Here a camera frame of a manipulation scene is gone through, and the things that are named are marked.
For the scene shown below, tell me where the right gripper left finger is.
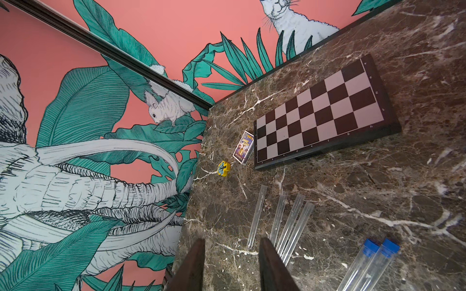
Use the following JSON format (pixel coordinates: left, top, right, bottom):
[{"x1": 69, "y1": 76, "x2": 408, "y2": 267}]
[{"x1": 165, "y1": 238, "x2": 205, "y2": 291}]

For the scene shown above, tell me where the yellow small toy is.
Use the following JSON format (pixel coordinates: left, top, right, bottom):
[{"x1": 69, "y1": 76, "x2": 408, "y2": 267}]
[{"x1": 217, "y1": 161, "x2": 231, "y2": 177}]

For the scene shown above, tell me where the small card box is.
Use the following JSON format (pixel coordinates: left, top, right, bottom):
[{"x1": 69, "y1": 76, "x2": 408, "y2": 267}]
[{"x1": 233, "y1": 130, "x2": 254, "y2": 165}]

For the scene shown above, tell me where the test tube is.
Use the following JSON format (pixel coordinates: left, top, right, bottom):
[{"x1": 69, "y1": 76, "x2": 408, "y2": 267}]
[
  {"x1": 248, "y1": 185, "x2": 268, "y2": 249},
  {"x1": 281, "y1": 201, "x2": 314, "y2": 266},
  {"x1": 337, "y1": 239, "x2": 379, "y2": 291},
  {"x1": 353, "y1": 238, "x2": 400, "y2": 291},
  {"x1": 277, "y1": 194, "x2": 304, "y2": 257},
  {"x1": 269, "y1": 192, "x2": 288, "y2": 246}
]

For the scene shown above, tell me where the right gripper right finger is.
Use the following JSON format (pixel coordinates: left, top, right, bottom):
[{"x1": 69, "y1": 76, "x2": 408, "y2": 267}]
[{"x1": 258, "y1": 237, "x2": 299, "y2": 291}]

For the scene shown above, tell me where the folded chess board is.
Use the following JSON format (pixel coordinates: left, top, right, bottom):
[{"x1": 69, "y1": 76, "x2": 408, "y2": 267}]
[{"x1": 254, "y1": 54, "x2": 402, "y2": 170}]

